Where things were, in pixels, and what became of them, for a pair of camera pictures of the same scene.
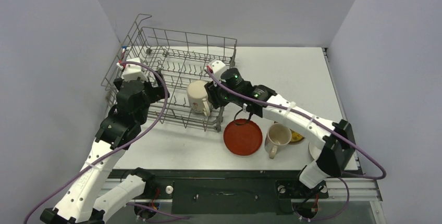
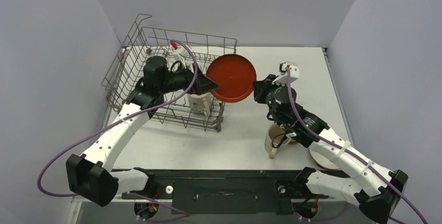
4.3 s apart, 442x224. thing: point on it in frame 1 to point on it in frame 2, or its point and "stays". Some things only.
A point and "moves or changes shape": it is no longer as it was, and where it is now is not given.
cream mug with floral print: (197, 92) stays
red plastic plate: (243, 140) moves or changes shape
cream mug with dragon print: (278, 134) stays
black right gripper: (211, 90) to (261, 91)
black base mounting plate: (229, 191) stays
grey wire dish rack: (188, 64) stays
